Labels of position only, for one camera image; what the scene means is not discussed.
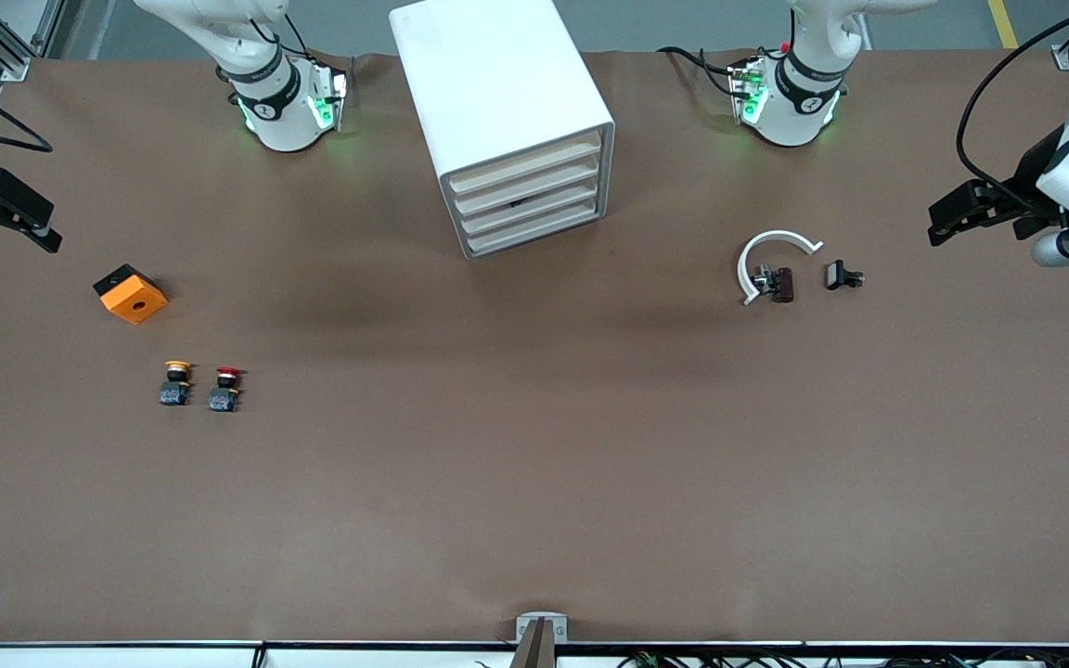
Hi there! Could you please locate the orange box with black base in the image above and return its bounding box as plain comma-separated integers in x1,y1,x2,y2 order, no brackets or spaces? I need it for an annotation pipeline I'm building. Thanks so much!
93,263,169,326

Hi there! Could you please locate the brown table mat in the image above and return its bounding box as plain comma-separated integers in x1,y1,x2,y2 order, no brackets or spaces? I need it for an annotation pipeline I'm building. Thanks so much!
0,48,1069,648

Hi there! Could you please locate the white curved plastic piece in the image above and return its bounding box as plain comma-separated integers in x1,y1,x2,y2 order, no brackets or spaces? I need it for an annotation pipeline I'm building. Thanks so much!
737,230,824,307

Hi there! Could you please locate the grey metal bracket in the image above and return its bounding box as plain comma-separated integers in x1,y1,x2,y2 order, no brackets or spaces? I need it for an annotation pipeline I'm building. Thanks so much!
516,612,569,645

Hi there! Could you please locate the red push button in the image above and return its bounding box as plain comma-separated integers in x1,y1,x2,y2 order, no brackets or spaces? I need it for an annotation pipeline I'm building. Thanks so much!
208,366,248,414

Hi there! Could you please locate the white table edge rail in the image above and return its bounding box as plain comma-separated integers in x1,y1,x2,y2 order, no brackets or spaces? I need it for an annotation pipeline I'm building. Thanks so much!
0,640,1069,668

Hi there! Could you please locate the yellow push button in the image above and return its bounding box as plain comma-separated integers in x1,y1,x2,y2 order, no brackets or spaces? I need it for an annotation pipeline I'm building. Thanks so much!
160,360,195,407

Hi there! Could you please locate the black base cable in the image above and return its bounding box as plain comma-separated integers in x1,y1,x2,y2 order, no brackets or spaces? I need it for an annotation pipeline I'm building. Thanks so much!
658,43,751,99
250,11,315,68

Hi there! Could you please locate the dark brown terminal component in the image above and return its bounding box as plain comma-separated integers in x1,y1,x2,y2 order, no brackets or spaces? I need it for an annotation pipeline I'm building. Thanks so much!
753,265,796,304

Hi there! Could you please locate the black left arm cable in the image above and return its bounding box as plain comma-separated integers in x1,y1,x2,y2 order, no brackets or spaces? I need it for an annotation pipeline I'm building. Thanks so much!
956,0,1069,191

